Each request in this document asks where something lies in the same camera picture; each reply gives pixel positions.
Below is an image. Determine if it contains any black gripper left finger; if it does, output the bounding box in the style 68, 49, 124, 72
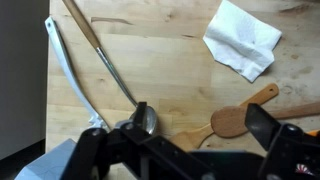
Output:
132, 101, 149, 130

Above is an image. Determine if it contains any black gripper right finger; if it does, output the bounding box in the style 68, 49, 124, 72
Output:
244, 103, 283, 152

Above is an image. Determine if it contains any small patterned plate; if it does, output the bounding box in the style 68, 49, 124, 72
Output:
294, 163, 316, 177

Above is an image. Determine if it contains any wooden rice paddle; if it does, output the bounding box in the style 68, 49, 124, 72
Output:
210, 83, 280, 139

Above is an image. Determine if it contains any white paper towel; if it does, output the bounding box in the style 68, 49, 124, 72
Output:
202, 0, 283, 83

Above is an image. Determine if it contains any light blue tissue box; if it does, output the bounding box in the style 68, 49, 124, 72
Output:
14, 138, 79, 180

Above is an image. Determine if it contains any white dish brush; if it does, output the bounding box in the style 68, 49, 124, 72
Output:
44, 15, 111, 133

